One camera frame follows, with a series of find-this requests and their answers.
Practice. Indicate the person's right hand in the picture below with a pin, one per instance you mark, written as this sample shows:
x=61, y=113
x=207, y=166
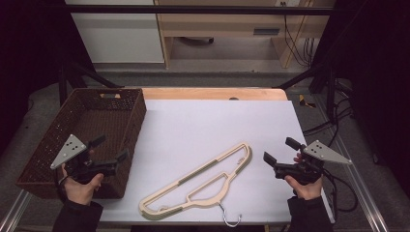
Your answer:
x=307, y=191

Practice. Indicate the yellow and black clamp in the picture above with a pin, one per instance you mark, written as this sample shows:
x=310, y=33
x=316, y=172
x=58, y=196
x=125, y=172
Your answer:
x=303, y=101

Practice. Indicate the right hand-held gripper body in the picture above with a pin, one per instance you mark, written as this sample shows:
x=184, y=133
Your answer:
x=322, y=153

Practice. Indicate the white cabinet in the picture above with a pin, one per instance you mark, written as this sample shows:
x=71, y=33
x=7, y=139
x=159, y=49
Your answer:
x=119, y=38

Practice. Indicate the black slanted frame strut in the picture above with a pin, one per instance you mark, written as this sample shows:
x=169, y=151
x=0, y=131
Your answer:
x=303, y=75
x=93, y=75

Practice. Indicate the black upright frame post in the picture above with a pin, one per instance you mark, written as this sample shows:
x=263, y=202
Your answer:
x=330, y=93

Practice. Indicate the person's left hand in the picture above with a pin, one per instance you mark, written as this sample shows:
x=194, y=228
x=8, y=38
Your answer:
x=80, y=193

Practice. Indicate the light wooden desk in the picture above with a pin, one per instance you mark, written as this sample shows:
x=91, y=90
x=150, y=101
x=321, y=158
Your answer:
x=225, y=24

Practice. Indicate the black horizontal frame bar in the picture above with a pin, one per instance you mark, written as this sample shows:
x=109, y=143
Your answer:
x=193, y=9

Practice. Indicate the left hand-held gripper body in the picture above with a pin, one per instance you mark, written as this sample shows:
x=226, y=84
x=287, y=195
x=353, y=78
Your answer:
x=72, y=150

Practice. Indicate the brown wicker basket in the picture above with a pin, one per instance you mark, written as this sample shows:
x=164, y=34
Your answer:
x=96, y=119

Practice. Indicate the aluminium rail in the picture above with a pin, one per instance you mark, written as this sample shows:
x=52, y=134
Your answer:
x=14, y=212
x=361, y=187

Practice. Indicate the white table sheet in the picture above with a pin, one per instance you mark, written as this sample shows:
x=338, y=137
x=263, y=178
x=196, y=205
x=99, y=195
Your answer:
x=199, y=129

